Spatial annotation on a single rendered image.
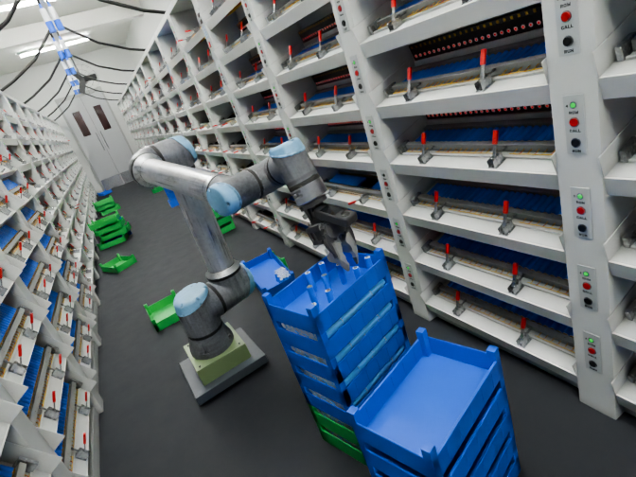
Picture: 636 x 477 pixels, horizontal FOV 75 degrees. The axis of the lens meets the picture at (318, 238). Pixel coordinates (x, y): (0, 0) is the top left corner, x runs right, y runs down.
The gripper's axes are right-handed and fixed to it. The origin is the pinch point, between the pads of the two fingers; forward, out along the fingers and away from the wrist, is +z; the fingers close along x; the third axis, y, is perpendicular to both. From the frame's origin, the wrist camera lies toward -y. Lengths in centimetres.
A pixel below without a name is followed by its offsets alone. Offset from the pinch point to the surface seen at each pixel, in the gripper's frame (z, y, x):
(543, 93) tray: -18, -48, -28
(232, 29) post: -119, 118, -98
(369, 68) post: -46, 2, -46
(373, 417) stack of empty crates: 27.7, -11.1, 24.9
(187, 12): -164, 176, -117
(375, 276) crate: 6.6, -1.8, -3.2
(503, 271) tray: 29, -14, -40
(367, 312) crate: 13.7, 0.1, 3.6
